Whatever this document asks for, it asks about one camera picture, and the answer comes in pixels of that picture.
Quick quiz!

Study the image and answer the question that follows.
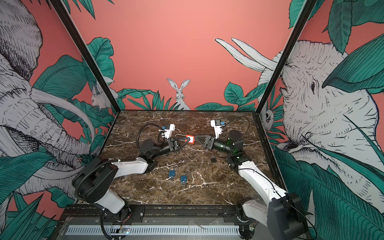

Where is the right black frame post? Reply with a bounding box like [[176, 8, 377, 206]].
[[256, 0, 317, 114]]

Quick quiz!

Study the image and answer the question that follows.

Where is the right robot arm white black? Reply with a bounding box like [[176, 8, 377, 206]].
[[195, 130, 309, 240]]

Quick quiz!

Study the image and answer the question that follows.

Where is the blue padlock left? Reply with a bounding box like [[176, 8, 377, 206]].
[[169, 170, 176, 180]]

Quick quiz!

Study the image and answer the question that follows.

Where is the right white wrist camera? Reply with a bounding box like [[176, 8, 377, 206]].
[[210, 119, 226, 139]]

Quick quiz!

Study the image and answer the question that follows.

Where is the black frame post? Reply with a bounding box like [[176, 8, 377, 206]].
[[256, 0, 317, 114], [50, 0, 121, 114]]

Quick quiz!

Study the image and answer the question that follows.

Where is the white slotted cable duct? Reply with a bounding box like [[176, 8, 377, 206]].
[[65, 225, 240, 236]]

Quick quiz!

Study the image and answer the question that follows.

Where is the blue padlock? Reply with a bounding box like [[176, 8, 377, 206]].
[[169, 170, 176, 180], [180, 175, 188, 185]]

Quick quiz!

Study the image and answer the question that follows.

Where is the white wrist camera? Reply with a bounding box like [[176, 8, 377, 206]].
[[160, 124, 176, 139], [210, 119, 226, 139]]

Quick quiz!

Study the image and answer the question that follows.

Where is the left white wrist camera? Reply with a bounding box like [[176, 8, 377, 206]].
[[160, 124, 176, 139]]

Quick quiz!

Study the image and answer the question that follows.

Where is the black padlock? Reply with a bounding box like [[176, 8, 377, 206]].
[[210, 156, 217, 163]]

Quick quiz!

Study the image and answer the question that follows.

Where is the blue padlock middle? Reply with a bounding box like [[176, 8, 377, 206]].
[[180, 175, 188, 185]]

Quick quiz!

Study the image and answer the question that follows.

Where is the left black frame post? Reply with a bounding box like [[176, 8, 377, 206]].
[[50, 0, 121, 114]]

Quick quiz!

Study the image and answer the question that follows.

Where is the black front mounting rail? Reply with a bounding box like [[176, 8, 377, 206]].
[[58, 204, 304, 224]]

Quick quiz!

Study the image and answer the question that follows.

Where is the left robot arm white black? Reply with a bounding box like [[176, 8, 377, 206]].
[[72, 138, 187, 222]]

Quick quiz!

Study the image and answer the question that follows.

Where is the red padlock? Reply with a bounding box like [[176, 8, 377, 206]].
[[175, 134, 195, 150]]

